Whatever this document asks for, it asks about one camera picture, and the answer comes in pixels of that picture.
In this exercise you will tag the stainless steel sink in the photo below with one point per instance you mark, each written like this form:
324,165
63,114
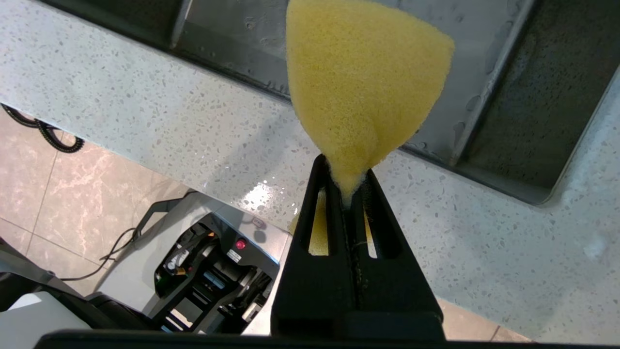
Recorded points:
533,97

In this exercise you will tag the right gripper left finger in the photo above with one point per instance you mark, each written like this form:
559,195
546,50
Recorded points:
315,291

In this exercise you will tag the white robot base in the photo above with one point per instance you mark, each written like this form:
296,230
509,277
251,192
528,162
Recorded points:
218,271

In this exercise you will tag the yellow sponge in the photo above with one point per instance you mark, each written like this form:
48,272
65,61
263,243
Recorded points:
358,72

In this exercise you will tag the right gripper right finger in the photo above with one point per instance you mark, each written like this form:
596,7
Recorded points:
402,300

